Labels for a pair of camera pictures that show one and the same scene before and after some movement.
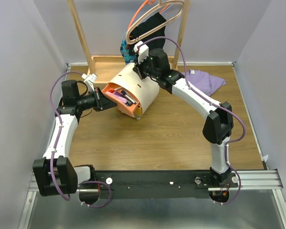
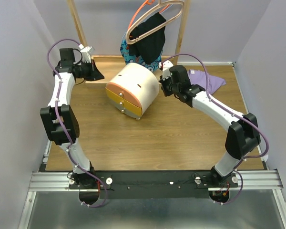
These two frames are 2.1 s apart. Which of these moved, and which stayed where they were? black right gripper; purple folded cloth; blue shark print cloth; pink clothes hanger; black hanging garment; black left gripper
Moved: black left gripper; black right gripper
Stayed: pink clothes hanger; black hanging garment; purple folded cloth; blue shark print cloth
